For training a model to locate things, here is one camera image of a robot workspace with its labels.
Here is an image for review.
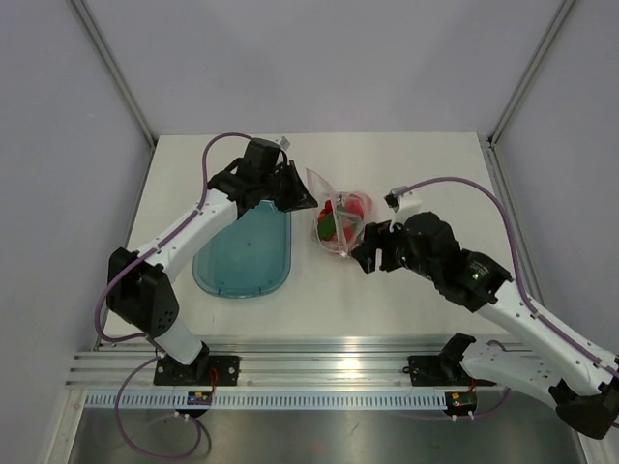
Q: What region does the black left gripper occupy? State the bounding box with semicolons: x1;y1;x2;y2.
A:
258;160;317;213

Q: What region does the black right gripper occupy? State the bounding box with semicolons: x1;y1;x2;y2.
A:
351;217;438;280

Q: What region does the red strawberry bunch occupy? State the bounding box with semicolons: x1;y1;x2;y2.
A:
316;197;364;245

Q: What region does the clear pink zip top bag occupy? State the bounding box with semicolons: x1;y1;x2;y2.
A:
306;168;374;257

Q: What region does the red yellow fake apple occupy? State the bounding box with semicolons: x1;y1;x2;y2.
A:
344;192;373;218

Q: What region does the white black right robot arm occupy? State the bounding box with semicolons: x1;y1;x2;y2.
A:
352;213;618;440

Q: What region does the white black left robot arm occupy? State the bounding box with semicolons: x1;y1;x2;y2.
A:
94;135;318;387

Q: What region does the blue transparent plastic tray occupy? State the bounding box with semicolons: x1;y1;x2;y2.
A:
192;201;292;299

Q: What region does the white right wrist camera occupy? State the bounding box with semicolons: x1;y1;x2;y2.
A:
384;188;423;231

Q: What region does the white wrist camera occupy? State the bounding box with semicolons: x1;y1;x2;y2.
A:
384;188;423;231
276;136;291;151

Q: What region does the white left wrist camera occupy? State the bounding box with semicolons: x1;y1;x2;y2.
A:
276;136;291;151

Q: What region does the white slotted cable duct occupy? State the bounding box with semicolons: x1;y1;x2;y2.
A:
85;390;447;411

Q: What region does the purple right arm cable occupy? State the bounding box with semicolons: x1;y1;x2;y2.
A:
400;176;619;421

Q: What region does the left aluminium frame post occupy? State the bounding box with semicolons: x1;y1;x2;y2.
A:
67;0;159;153

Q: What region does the aluminium frame post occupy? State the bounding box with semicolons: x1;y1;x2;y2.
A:
67;0;159;153
487;0;579;149

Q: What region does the aluminium mounting rail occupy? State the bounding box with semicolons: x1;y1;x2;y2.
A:
65;335;591;391

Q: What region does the right aluminium frame post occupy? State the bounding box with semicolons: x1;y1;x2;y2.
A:
487;0;579;149

